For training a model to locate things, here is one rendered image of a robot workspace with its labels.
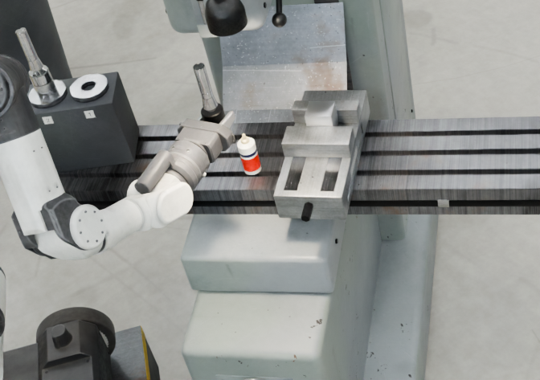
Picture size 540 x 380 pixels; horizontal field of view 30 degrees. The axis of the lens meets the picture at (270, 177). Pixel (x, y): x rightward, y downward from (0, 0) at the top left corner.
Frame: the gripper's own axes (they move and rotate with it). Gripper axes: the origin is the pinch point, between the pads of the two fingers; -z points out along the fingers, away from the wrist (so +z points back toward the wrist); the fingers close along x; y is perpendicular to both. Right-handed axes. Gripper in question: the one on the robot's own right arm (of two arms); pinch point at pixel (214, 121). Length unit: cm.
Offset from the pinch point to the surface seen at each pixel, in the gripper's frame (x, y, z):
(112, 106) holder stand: 30.1, 4.8, -3.9
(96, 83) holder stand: 36.4, 2.4, -8.1
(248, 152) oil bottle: -0.8, 15.3, -7.5
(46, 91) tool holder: 45.4, 0.8, -0.8
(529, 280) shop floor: -47, 113, -67
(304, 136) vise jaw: -13.7, 11.4, -11.4
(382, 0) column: -10, 15, -67
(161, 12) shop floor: 147, 112, -173
